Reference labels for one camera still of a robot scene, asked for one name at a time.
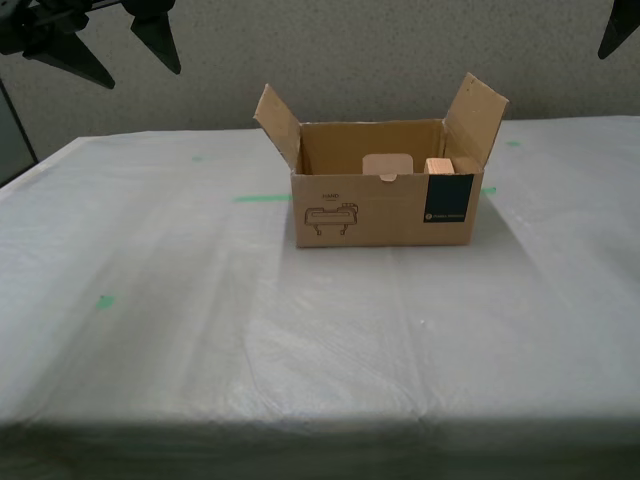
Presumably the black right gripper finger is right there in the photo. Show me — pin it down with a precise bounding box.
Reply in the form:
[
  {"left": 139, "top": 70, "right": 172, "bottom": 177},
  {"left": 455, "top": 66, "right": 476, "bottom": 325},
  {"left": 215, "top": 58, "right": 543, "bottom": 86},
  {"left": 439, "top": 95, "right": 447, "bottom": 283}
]
[{"left": 597, "top": 0, "right": 640, "bottom": 60}]

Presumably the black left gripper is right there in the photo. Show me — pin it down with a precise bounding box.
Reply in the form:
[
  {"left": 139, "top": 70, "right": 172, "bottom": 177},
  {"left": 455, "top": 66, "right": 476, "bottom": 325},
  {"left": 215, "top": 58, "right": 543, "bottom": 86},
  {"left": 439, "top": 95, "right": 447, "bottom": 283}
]
[{"left": 0, "top": 0, "right": 182, "bottom": 90}]

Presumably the brown cardboard box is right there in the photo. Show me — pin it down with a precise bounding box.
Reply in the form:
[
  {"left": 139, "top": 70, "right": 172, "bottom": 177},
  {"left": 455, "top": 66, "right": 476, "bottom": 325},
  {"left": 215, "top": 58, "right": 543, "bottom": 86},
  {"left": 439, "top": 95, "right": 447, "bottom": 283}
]
[{"left": 253, "top": 72, "right": 511, "bottom": 249}]

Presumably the dark gray partition panel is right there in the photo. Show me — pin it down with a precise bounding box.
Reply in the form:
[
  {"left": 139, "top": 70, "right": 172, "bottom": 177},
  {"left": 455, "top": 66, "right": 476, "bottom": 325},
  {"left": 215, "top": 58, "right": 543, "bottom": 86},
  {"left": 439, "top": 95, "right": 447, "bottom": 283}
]
[{"left": 0, "top": 74, "right": 40, "bottom": 189}]

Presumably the translucent plastic table cover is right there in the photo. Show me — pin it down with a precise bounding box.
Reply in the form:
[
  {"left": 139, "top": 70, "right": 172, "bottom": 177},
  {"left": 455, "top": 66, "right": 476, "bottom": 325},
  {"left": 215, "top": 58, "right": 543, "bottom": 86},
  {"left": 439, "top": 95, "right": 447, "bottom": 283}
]
[{"left": 0, "top": 115, "right": 640, "bottom": 480}]

